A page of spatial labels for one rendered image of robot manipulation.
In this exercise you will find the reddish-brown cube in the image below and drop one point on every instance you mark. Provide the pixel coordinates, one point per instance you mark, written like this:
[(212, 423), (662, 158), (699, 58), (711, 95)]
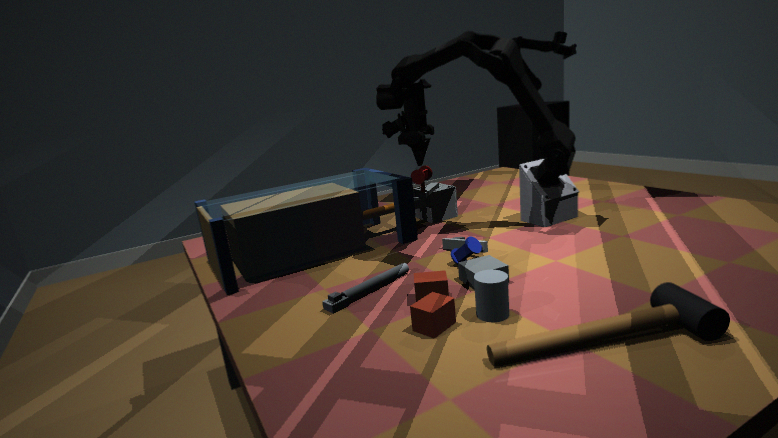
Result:
[(427, 282), (433, 314)]

